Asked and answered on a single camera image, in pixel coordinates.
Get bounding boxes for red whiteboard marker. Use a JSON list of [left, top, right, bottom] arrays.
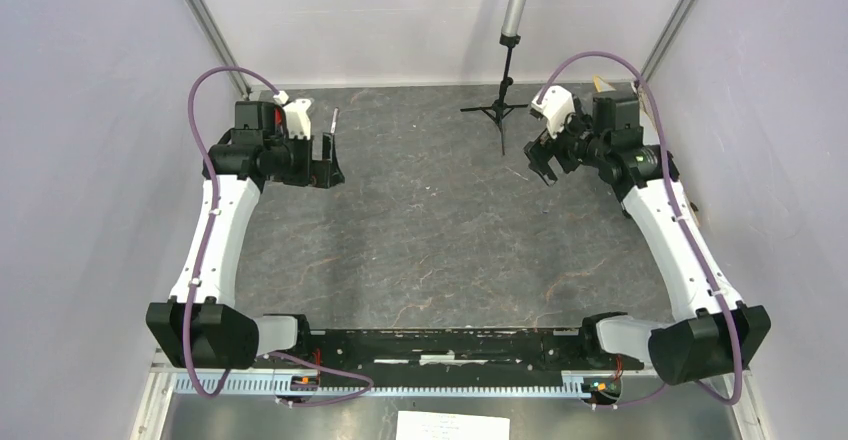
[[329, 107, 340, 135]]

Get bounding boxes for white paper sheet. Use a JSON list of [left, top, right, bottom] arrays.
[[395, 411, 510, 440]]

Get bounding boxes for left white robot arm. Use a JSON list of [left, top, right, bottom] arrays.
[[146, 97, 345, 370]]

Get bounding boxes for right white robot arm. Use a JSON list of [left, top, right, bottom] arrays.
[[524, 86, 771, 385]]

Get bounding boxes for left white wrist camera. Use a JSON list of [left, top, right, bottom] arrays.
[[272, 90, 313, 140]]

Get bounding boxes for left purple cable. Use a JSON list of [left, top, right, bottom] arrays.
[[180, 65, 376, 409]]

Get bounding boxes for slotted cable duct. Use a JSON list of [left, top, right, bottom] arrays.
[[170, 373, 598, 399]]

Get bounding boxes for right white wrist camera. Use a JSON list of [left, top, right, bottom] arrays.
[[529, 86, 575, 139]]

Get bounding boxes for black tripod stand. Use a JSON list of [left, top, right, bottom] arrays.
[[459, 34, 527, 156]]

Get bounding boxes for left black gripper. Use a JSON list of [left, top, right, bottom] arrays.
[[264, 130, 344, 188]]

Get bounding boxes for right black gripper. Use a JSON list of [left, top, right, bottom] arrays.
[[524, 99, 609, 186]]

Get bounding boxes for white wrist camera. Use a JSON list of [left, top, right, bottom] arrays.
[[272, 90, 313, 140], [529, 86, 575, 139]]

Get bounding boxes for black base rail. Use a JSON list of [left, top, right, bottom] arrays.
[[288, 328, 645, 389]]

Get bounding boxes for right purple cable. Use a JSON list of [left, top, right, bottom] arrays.
[[539, 50, 745, 409]]

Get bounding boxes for purple cable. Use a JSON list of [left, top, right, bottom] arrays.
[[539, 50, 745, 409], [180, 65, 376, 409]]

